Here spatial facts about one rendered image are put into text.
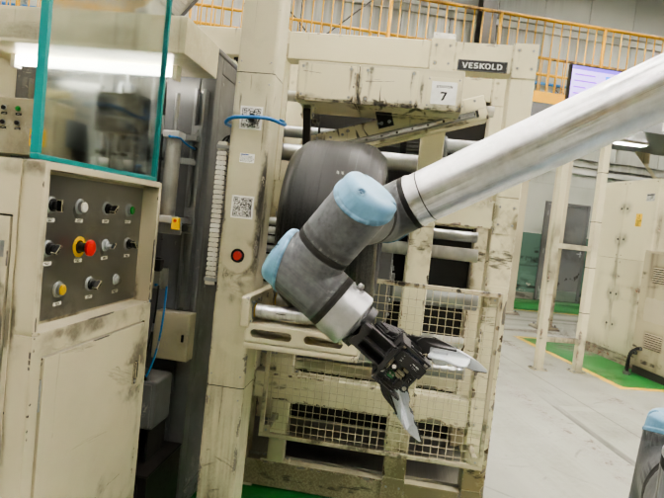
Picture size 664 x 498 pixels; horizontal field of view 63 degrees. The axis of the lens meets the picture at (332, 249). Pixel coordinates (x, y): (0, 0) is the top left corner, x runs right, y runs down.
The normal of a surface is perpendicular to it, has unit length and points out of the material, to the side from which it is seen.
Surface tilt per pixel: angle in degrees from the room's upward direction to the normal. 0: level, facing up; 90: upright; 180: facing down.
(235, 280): 90
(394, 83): 90
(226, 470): 90
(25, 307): 90
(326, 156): 41
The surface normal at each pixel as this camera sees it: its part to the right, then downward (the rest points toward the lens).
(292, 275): -0.25, 0.20
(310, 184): -0.07, -0.40
